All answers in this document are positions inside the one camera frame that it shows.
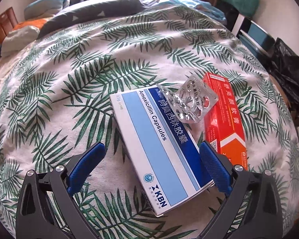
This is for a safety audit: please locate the blue white Amoxicillin box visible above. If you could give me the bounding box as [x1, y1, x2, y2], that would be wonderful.
[110, 86, 214, 217]

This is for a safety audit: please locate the red orange ointment box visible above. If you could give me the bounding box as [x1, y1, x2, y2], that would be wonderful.
[203, 72, 247, 169]

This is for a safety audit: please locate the silver blister pack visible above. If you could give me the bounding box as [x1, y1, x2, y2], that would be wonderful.
[158, 74, 219, 123]

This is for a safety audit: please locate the black plastic bag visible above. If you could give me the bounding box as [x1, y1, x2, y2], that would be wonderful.
[268, 38, 299, 113]

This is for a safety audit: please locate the white pillow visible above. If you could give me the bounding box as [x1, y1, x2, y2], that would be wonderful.
[1, 26, 40, 57]

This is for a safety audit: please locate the orange pillow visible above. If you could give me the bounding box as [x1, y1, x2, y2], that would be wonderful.
[13, 17, 51, 30]

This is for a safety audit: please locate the light blue folded blanket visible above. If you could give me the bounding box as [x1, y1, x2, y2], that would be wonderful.
[24, 0, 70, 20]

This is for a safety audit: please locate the dark navy pillow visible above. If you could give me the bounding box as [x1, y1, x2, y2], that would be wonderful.
[37, 0, 146, 39]

